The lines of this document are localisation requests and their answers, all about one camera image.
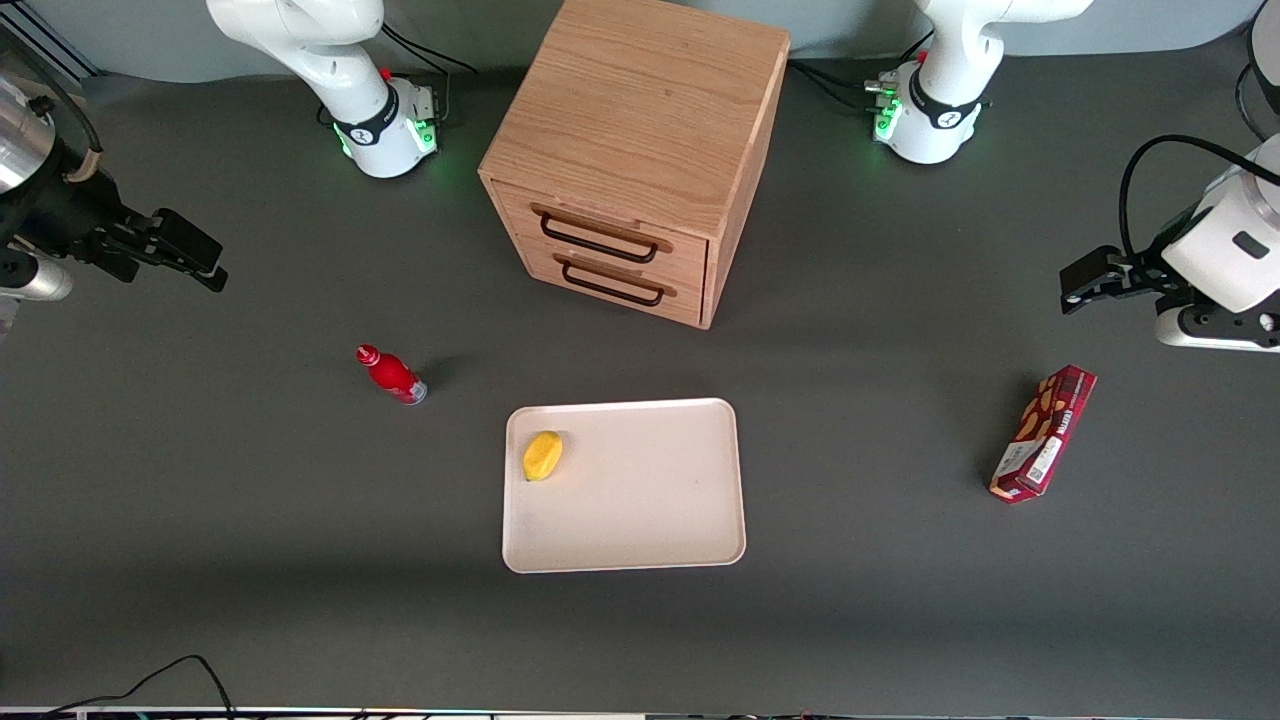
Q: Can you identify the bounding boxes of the red snack box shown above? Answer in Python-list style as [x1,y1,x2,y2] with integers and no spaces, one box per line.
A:
[989,364,1098,505]

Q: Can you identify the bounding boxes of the black cables at right arm base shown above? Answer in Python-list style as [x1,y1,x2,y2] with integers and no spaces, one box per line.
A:
[380,24,479,77]

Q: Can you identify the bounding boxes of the thin black floor cable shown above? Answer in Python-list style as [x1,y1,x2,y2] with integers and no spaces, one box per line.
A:
[40,654,237,719]

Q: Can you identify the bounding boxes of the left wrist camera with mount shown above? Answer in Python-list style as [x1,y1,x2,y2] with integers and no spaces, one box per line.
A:
[1154,298,1280,354]

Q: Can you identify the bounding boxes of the aluminium frame profile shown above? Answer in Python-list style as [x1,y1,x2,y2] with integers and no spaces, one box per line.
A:
[0,0,103,83]

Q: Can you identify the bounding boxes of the red coke bottle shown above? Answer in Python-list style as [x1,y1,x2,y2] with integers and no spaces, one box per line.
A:
[356,344,429,406]

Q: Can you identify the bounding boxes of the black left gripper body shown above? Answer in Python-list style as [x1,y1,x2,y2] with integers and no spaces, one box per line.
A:
[1095,243,1193,303]

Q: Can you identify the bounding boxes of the wooden drawer cabinet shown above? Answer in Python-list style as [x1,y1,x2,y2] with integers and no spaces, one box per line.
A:
[477,0,792,331]

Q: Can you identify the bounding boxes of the yellow lemon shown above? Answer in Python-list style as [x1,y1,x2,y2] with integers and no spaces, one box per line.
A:
[522,430,564,483]

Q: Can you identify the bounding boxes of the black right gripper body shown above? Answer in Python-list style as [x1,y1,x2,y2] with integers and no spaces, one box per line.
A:
[0,170,161,284]

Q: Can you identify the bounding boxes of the black cables at arm base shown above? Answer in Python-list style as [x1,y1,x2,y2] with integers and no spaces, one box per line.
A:
[788,30,936,113]
[380,24,479,77]

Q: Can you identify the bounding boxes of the black cables at left arm base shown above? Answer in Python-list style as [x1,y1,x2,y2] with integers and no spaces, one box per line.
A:
[788,30,936,113]

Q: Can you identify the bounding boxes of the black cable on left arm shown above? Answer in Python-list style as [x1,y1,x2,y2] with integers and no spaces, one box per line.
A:
[1117,134,1263,263]

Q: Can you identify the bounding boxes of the cream plastic tray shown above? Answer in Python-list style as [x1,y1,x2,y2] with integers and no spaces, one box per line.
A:
[501,397,748,575]

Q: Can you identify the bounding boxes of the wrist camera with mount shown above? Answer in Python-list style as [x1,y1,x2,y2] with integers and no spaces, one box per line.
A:
[1154,298,1280,354]
[0,248,74,304]

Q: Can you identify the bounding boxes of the wooden drawer with black handle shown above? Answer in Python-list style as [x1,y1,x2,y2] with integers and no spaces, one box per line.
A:
[520,243,707,330]
[490,180,710,288]

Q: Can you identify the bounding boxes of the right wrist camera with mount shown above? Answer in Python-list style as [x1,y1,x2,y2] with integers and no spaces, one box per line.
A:
[0,248,74,304]

